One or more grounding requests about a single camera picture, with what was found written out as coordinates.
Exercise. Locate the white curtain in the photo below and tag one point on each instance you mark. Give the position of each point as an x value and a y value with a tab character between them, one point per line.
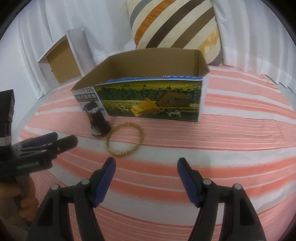
245	34

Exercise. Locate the black wristwatch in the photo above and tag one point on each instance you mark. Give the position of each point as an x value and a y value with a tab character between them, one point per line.
100	127

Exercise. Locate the white open cardboard box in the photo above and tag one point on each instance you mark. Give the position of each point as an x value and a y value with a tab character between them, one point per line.
66	60

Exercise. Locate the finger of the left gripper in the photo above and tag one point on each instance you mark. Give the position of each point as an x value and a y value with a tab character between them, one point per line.
38	141
57	147

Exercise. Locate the person left hand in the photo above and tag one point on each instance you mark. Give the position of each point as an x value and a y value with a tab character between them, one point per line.
28	203

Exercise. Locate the printed cardboard box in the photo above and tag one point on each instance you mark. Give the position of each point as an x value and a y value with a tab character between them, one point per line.
160	83

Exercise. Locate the pink white striped blanket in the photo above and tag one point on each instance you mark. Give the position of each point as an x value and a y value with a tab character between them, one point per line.
229	176

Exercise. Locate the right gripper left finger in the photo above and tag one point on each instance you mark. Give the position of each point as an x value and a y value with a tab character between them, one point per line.
52	221

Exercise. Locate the striped throw pillow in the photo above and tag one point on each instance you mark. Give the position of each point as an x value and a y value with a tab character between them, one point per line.
176	24

